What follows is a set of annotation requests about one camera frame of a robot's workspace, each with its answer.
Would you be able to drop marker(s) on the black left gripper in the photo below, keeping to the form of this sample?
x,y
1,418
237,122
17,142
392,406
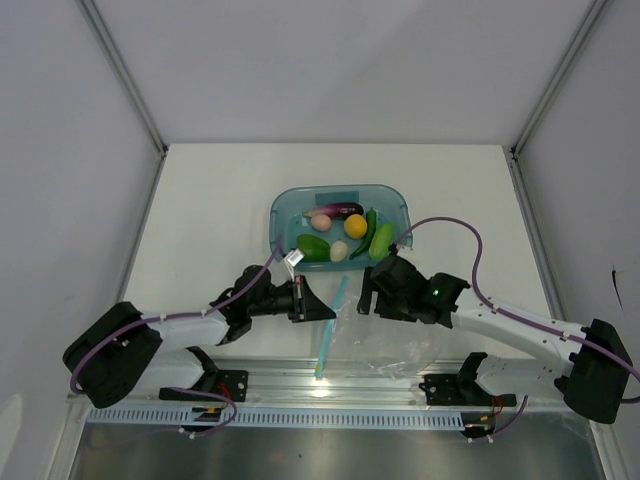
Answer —
x,y
305,304

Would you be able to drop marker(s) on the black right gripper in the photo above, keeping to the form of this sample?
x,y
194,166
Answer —
x,y
363,305

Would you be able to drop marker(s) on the light green cucumber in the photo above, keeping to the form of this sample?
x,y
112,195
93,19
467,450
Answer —
x,y
381,241

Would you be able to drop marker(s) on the clear zip top bag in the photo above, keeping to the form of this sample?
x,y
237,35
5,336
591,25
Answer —
x,y
354,344

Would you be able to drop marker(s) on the white egg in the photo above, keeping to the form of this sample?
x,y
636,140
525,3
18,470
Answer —
x,y
338,251

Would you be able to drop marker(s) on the green bell pepper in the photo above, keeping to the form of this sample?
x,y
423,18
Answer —
x,y
313,248

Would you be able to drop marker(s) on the orange fruit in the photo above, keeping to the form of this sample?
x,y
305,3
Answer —
x,y
355,226

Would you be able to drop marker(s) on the dark green chili pepper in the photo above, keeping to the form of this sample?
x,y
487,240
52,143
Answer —
x,y
371,219

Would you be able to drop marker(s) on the blue translucent plastic basin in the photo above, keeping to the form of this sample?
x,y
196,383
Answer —
x,y
290,213

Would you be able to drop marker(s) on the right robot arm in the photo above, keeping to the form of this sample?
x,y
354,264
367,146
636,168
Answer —
x,y
585,367

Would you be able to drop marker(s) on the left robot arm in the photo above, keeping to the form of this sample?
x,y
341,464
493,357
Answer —
x,y
114,356

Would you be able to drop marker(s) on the pink egg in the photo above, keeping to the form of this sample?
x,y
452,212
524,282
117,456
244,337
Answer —
x,y
321,222

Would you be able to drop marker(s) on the purple eggplant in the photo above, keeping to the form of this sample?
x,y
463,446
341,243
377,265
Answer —
x,y
340,210

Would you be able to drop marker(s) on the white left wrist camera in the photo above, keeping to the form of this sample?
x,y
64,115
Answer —
x,y
293,258

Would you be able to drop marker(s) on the aluminium mounting rail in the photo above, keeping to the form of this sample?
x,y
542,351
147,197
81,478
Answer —
x,y
290,381

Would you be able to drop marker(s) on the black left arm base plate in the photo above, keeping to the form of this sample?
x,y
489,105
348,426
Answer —
x,y
231,384

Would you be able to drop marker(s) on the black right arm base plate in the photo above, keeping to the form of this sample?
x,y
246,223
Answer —
x,y
460,389

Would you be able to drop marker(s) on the slotted cable duct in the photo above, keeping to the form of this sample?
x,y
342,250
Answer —
x,y
418,420

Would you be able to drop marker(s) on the left aluminium frame post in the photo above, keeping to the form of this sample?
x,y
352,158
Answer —
x,y
117,63

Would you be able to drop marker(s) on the aluminium frame post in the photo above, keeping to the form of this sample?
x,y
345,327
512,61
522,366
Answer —
x,y
117,63
568,59

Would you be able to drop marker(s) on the right aluminium frame post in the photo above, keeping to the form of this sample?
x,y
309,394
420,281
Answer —
x,y
568,59

